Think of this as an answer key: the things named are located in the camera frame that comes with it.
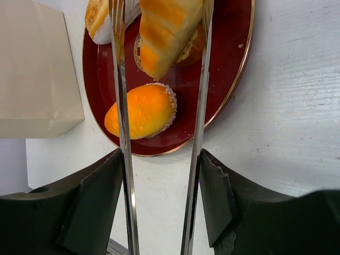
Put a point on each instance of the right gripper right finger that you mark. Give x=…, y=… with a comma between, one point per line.
x=243, y=217

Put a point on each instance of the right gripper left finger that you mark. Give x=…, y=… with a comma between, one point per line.
x=73, y=215

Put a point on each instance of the cream paper bag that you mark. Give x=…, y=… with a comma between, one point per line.
x=40, y=95

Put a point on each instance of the long white iced bread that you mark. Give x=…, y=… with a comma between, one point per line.
x=98, y=22

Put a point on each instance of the croissant bread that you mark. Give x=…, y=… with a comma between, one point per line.
x=171, y=33

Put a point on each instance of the small orange sugared bun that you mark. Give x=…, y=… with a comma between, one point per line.
x=151, y=109

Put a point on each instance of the dark red round plate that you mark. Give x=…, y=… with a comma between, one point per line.
x=232, y=28

